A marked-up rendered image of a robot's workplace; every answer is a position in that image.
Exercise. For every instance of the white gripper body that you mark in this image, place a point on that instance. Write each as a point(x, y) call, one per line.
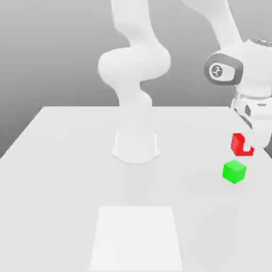
point(260, 133)

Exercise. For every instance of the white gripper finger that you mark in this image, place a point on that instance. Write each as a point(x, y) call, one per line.
point(248, 144)

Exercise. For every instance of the small red cube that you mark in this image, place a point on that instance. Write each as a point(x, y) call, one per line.
point(235, 144)

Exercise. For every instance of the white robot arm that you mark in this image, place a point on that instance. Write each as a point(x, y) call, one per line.
point(136, 63)

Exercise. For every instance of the small green cube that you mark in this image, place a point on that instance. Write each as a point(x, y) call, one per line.
point(233, 172)

